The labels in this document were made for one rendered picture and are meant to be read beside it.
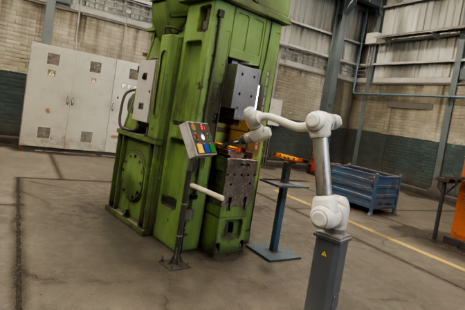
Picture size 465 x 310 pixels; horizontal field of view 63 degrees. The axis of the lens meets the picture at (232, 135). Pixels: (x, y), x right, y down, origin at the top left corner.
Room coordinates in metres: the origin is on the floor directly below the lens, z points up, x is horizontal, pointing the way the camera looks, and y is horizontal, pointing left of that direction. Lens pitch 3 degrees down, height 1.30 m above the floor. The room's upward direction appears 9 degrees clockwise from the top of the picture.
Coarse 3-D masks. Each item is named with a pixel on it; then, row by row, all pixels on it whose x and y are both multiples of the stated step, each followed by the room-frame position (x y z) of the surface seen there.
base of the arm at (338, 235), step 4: (316, 232) 2.54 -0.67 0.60; (320, 232) 2.53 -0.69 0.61; (324, 232) 2.52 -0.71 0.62; (328, 232) 2.50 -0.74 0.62; (332, 232) 2.49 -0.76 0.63; (336, 232) 2.48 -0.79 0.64; (340, 232) 2.49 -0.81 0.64; (344, 232) 2.50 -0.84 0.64; (328, 236) 2.49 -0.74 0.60; (332, 236) 2.47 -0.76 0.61; (336, 236) 2.47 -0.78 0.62; (340, 236) 2.48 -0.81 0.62; (344, 236) 2.50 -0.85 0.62; (348, 236) 2.55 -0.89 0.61; (340, 240) 2.44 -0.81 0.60
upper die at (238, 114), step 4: (220, 108) 3.60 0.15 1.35; (224, 108) 3.56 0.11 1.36; (228, 108) 3.51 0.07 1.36; (220, 112) 3.60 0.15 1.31; (224, 112) 3.55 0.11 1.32; (228, 112) 3.50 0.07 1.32; (232, 112) 3.46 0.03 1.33; (236, 112) 3.46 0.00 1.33; (240, 112) 3.49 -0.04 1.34; (220, 116) 3.59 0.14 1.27; (224, 116) 3.54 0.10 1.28; (228, 116) 3.50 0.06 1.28; (232, 116) 3.45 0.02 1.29; (236, 116) 3.46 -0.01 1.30; (240, 116) 3.49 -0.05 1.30
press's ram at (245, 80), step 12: (228, 72) 3.49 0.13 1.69; (240, 72) 3.44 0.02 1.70; (252, 72) 3.53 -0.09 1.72; (228, 84) 3.47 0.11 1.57; (240, 84) 3.45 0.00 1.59; (252, 84) 3.55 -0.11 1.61; (228, 96) 3.45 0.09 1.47; (240, 96) 3.47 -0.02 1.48; (252, 96) 3.57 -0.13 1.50; (240, 108) 3.48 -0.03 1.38
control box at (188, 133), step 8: (184, 128) 2.92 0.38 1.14; (192, 128) 2.95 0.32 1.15; (200, 128) 3.07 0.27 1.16; (208, 128) 3.20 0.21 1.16; (184, 136) 2.92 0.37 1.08; (192, 136) 2.90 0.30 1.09; (200, 136) 3.01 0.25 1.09; (192, 144) 2.88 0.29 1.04; (192, 152) 2.88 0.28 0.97; (216, 152) 3.16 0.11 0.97
